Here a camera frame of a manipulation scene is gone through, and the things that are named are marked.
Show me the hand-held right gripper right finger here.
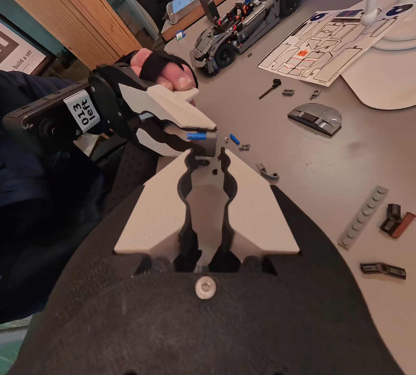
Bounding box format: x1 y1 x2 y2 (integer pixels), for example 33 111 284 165
218 147 300 265

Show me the person's dark clothing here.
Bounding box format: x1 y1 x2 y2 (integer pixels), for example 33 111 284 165
0 141 112 323

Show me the grey lego car model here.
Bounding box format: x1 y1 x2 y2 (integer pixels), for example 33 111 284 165
190 0 311 75

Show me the person's left forearm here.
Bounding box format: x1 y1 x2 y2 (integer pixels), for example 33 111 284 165
0 70 95 112

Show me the person's left hand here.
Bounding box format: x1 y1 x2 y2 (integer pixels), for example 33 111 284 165
130 48 199 107

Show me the grey lego arch piece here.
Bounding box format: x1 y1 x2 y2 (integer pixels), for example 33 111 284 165
255 163 280 184

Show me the grey curved lego assembly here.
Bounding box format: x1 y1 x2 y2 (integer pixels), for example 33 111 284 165
287 102 343 137

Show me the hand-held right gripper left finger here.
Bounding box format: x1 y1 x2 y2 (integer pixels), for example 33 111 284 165
113 149 200 268

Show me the lego sticker sheet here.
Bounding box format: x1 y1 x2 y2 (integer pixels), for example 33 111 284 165
257 8 398 87

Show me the black angled lego connector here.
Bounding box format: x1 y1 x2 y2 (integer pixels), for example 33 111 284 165
360 261 407 281

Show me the white printed sign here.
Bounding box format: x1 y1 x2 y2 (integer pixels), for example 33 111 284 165
0 21 55 75

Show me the black lego axle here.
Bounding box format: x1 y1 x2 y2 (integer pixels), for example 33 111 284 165
259 78 282 100

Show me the wooden panel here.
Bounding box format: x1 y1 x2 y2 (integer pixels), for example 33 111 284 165
0 0 142 70

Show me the long grey lego plate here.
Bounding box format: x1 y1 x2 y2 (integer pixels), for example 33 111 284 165
338 185 389 250

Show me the black and brown lego piece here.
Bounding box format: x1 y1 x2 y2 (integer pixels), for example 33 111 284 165
379 203 416 239

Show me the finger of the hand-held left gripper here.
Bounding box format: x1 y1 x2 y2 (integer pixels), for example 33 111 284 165
136 118 196 157
138 98 218 131

